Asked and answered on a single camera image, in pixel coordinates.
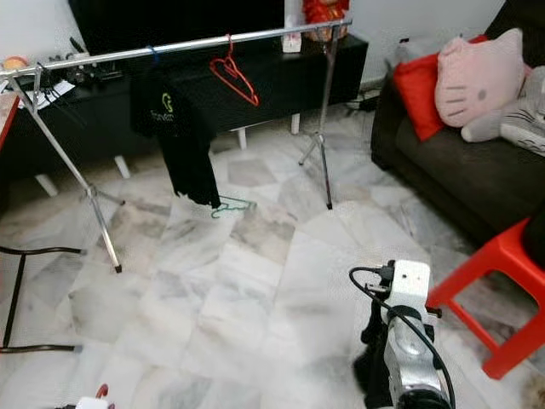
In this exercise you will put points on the red plastic clothes hanger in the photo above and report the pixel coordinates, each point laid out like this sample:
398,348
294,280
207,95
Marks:
102,391
230,61

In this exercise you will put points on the black shirt green circle logo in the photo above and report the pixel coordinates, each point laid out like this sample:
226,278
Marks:
373,375

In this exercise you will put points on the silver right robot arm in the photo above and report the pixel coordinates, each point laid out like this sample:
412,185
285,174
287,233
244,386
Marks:
413,366

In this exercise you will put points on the blue clothes hanger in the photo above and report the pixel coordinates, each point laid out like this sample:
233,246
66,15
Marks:
152,55

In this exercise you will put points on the green clothes hanger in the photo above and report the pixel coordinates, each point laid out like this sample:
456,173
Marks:
234,204

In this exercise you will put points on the white papers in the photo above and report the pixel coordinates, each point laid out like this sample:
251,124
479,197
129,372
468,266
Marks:
55,92

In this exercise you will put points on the orange round plush toy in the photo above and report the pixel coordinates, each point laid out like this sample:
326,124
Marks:
15,64

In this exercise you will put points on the silver metal clothes rack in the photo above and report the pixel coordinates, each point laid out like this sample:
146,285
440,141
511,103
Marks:
119,59

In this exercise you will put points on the black T-shirt small chest print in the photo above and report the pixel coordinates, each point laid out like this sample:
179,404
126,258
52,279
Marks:
179,145

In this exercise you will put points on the black television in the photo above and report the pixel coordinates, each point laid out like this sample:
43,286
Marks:
179,24

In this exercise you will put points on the black TV console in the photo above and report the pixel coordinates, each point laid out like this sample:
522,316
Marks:
298,85

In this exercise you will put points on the red seated figurine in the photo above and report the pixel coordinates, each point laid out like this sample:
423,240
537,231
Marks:
325,12

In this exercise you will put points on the grey cloth covered side table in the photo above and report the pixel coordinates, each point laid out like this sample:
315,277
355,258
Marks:
410,49

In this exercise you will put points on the dark grey sofa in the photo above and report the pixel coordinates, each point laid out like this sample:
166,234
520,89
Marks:
460,179

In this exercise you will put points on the pink cat face pillow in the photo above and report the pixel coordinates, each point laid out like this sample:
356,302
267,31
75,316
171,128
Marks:
481,81

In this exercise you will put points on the red plastic stool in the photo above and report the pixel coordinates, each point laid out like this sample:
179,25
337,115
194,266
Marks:
502,256

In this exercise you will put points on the grey Totoro plush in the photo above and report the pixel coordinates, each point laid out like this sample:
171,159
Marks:
524,119

